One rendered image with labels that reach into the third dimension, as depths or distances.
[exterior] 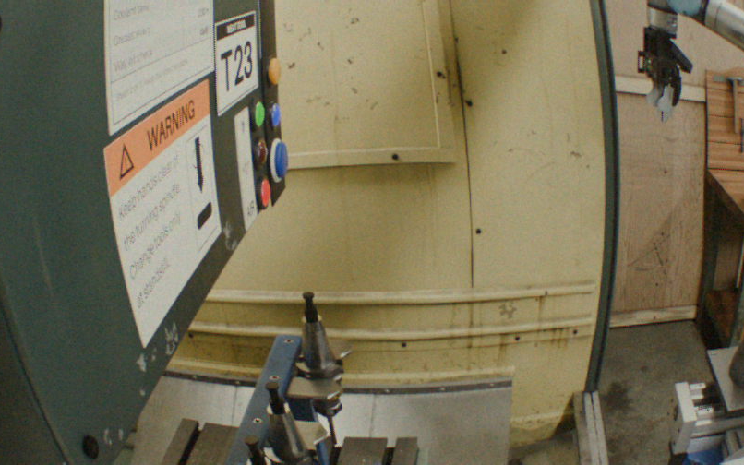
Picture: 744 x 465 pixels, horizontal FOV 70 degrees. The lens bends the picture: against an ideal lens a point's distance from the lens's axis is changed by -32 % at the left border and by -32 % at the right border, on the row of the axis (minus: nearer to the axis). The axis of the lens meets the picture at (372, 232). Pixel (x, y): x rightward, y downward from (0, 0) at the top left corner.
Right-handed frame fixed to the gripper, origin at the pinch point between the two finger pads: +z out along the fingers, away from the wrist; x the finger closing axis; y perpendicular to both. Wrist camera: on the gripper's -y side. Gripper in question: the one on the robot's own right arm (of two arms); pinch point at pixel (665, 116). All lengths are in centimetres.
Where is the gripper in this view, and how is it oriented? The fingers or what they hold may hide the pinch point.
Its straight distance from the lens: 136.9
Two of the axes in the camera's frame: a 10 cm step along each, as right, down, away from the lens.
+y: -9.1, 2.0, -3.8
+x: 4.2, 4.3, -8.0
